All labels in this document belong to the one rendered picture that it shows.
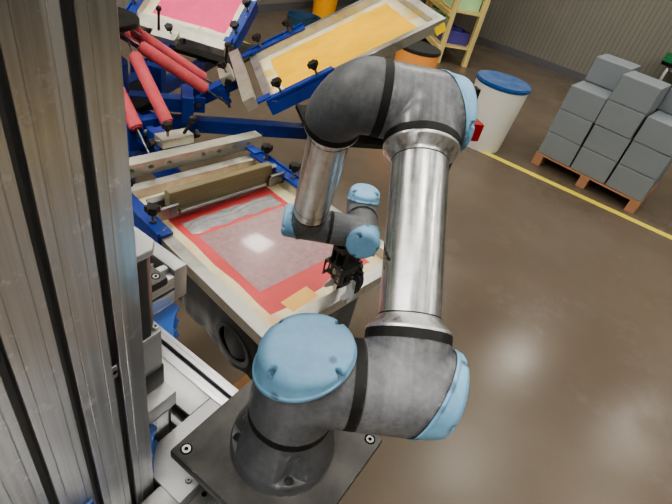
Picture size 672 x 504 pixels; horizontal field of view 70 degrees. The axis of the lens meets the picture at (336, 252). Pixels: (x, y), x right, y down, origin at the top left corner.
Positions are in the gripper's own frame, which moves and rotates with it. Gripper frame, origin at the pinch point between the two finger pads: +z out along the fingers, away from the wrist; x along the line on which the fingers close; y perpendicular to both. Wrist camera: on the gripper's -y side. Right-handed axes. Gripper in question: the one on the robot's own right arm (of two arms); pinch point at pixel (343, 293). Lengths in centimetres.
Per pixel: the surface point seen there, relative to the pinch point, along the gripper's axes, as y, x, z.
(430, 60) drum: -349, -204, 30
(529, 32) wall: -806, -303, 51
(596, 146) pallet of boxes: -407, -38, 59
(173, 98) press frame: -23, -127, -5
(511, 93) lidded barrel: -367, -120, 34
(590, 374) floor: -168, 66, 102
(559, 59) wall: -816, -238, 76
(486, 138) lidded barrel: -368, -126, 83
